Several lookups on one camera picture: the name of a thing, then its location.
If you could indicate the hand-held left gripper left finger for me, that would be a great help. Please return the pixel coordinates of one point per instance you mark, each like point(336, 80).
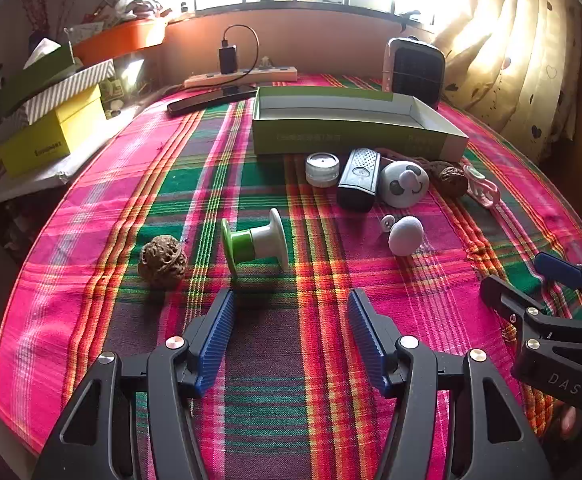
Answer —
point(218, 340)

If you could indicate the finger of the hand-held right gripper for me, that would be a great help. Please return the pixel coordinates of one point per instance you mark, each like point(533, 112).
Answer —
point(558, 269)
point(501, 292)

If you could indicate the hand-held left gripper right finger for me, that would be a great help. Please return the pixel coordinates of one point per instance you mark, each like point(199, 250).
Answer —
point(366, 340)

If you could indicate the carved brown walnut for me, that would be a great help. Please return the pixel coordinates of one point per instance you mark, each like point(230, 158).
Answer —
point(163, 262)
point(453, 179)

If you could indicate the pink plastic clip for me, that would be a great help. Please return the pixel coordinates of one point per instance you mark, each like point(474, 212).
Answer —
point(483, 187)

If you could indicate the green and white spool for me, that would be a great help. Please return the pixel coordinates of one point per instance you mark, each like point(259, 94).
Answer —
point(258, 240)

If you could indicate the grey egg-shaped ball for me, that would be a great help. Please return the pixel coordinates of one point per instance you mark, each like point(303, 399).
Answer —
point(406, 236)

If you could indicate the small white round button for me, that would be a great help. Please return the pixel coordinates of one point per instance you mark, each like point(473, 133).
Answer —
point(387, 223)

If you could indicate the white panda mini fan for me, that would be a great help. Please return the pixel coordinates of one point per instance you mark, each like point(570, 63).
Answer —
point(403, 185)

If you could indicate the black perforated gadget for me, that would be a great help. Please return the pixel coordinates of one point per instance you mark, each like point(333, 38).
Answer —
point(358, 182)

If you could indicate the green cardboard box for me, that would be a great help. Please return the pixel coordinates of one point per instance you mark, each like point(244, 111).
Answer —
point(351, 135)

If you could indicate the person's right hand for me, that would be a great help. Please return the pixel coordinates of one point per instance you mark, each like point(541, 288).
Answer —
point(568, 420)

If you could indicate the plaid tablecloth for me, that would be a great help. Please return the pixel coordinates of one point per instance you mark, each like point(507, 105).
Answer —
point(121, 200)

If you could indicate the cream heart print curtain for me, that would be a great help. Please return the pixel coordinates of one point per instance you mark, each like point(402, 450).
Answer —
point(511, 60)

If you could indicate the grey fan heater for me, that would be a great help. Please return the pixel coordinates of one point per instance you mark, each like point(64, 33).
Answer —
point(416, 75)

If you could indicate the black smartphone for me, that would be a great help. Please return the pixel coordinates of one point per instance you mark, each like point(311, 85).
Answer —
point(206, 100)

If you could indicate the white foam board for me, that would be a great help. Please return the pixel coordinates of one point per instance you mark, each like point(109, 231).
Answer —
point(31, 182)

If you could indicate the yellow box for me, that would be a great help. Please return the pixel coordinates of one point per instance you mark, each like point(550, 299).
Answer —
point(51, 135)

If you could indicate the white power strip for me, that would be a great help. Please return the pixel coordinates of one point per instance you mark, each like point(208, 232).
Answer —
point(271, 74)

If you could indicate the black charger adapter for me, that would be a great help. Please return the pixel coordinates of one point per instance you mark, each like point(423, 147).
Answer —
point(228, 60)

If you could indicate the striped box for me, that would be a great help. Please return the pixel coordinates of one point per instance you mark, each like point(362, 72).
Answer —
point(71, 90)

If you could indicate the black cloth tie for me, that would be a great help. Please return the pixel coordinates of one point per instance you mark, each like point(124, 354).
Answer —
point(411, 15)

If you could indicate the orange tray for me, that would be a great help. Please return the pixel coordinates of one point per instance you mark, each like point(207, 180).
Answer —
point(121, 40)

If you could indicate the green tissue box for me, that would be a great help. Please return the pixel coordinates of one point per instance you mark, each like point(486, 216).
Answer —
point(31, 85)

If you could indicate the white tissue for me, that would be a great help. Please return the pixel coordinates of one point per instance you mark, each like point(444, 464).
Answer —
point(42, 52)

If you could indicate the white plastic bag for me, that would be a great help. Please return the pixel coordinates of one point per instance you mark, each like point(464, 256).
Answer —
point(141, 0)

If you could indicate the red dried branches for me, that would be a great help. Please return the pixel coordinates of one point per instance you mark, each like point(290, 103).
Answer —
point(41, 5)

